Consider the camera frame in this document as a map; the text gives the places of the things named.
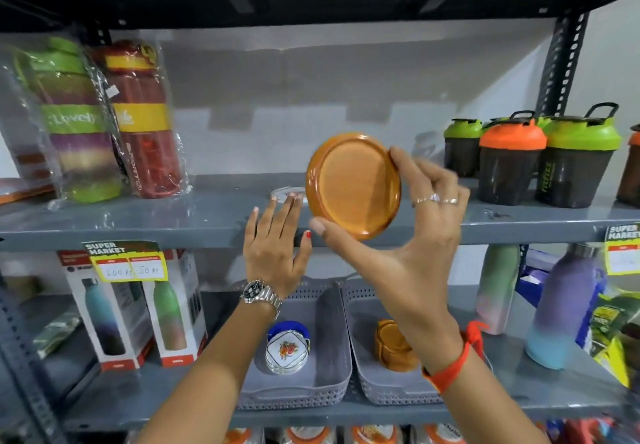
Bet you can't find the green striped wrapped bottle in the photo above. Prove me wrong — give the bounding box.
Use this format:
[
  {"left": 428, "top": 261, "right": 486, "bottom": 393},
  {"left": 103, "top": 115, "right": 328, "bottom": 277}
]
[{"left": 14, "top": 36, "right": 125, "bottom": 205}]

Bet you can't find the green flat packet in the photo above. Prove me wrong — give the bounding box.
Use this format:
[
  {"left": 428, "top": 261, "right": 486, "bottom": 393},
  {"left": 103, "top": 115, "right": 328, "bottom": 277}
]
[{"left": 32, "top": 311, "right": 84, "bottom": 360}]

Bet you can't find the white box green bottle picture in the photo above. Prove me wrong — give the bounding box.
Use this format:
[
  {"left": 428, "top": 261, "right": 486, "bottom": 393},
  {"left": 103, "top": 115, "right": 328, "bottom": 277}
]
[{"left": 141, "top": 248, "right": 209, "bottom": 368}]

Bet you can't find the person's left forearm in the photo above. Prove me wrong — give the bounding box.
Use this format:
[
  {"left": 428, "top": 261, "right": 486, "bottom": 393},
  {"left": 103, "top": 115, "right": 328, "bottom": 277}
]
[{"left": 134, "top": 297, "right": 282, "bottom": 444}]

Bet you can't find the person's right forearm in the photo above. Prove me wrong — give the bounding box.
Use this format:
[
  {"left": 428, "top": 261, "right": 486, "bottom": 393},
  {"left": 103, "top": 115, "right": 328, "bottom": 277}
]
[{"left": 425, "top": 344, "right": 551, "bottom": 444}]

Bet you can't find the green pink gradient bottle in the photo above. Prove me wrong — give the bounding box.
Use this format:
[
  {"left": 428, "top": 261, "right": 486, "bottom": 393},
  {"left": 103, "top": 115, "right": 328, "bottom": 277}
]
[{"left": 474, "top": 244, "right": 521, "bottom": 336}]

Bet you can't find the large green lid shaker bottle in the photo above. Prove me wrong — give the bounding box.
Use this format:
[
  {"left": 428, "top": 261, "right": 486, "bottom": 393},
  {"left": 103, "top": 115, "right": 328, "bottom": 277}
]
[{"left": 534, "top": 102, "right": 623, "bottom": 209}]

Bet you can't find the red yellow wrapped bottle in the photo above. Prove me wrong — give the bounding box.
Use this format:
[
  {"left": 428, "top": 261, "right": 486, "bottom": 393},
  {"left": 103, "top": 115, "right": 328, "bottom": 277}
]
[{"left": 91, "top": 39, "right": 193, "bottom": 200}]

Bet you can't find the green yellow price tag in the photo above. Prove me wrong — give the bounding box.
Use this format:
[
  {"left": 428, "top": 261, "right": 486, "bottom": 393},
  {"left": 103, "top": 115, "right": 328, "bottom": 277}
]
[
  {"left": 603, "top": 223, "right": 640, "bottom": 277},
  {"left": 82, "top": 241, "right": 169, "bottom": 283}
]

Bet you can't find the silver wristwatch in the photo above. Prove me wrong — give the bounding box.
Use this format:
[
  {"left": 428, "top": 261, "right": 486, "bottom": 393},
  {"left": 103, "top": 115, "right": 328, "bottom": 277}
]
[{"left": 240, "top": 279, "right": 284, "bottom": 321}]

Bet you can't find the person's right hand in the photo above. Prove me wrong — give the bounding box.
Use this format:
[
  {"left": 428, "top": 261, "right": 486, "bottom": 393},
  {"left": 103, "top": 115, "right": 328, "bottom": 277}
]
[{"left": 309, "top": 146, "right": 471, "bottom": 370}]

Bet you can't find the clear round plastic lid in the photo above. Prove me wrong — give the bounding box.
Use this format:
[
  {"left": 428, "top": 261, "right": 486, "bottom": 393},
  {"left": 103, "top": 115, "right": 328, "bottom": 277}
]
[{"left": 270, "top": 186, "right": 307, "bottom": 205}]

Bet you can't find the white box blue bottle picture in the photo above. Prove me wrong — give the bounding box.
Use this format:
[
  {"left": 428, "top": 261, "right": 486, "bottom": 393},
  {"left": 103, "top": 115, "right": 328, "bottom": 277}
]
[{"left": 56, "top": 250, "right": 156, "bottom": 372}]

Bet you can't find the yellow green packet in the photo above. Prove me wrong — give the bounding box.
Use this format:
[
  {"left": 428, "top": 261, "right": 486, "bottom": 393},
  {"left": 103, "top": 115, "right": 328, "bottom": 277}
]
[{"left": 589, "top": 293, "right": 640, "bottom": 390}]

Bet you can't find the small green lid shaker bottle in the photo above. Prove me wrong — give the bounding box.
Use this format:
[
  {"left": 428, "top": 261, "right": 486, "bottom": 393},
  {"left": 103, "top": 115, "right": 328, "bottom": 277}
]
[{"left": 443, "top": 118, "right": 484, "bottom": 178}]

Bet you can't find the grey plastic basket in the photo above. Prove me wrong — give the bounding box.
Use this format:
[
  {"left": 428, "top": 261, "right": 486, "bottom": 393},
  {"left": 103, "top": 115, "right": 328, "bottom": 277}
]
[
  {"left": 234, "top": 278, "right": 354, "bottom": 411},
  {"left": 341, "top": 276, "right": 494, "bottom": 406}
]

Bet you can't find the white floral container blue lid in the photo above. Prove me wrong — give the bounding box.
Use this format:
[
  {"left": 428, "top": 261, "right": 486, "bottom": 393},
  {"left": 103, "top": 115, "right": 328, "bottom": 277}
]
[{"left": 264, "top": 321, "right": 311, "bottom": 376}]

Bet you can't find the person's left hand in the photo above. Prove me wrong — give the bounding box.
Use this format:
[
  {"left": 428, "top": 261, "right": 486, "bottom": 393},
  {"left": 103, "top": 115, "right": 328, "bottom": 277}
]
[{"left": 243, "top": 193, "right": 314, "bottom": 300}]

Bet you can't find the purple blue gradient bottle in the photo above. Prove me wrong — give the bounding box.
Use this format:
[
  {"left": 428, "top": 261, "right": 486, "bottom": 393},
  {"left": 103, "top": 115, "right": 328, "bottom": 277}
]
[{"left": 524, "top": 242, "right": 607, "bottom": 371}]

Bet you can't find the orange lid jar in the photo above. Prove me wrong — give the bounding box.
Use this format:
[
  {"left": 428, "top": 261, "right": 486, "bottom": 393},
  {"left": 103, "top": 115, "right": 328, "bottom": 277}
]
[
  {"left": 410, "top": 423, "right": 467, "bottom": 444},
  {"left": 344, "top": 425, "right": 404, "bottom": 444},
  {"left": 224, "top": 427, "right": 266, "bottom": 444},
  {"left": 279, "top": 426, "right": 337, "bottom": 444}
]

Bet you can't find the orange round plastic lid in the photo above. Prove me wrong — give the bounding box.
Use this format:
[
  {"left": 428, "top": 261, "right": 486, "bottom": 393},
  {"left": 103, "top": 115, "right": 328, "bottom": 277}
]
[{"left": 305, "top": 132, "right": 403, "bottom": 241}]

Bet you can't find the red wrist band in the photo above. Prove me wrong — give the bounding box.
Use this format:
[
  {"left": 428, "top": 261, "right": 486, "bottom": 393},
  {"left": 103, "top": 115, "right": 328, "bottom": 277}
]
[{"left": 421, "top": 321, "right": 489, "bottom": 394}]

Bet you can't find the grey metal shelf rack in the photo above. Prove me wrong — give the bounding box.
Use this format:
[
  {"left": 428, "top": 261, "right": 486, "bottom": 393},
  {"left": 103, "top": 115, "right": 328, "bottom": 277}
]
[{"left": 0, "top": 0, "right": 640, "bottom": 444}]

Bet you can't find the blue packet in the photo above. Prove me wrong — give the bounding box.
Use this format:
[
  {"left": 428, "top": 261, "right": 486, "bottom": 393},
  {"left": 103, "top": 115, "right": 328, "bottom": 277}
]
[{"left": 514, "top": 248, "right": 561, "bottom": 309}]

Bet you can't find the orange lid shaker bottle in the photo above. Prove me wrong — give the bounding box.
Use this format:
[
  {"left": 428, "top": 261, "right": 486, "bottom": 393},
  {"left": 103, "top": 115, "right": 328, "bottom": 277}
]
[
  {"left": 477, "top": 110, "right": 548, "bottom": 206},
  {"left": 615, "top": 123, "right": 640, "bottom": 208}
]

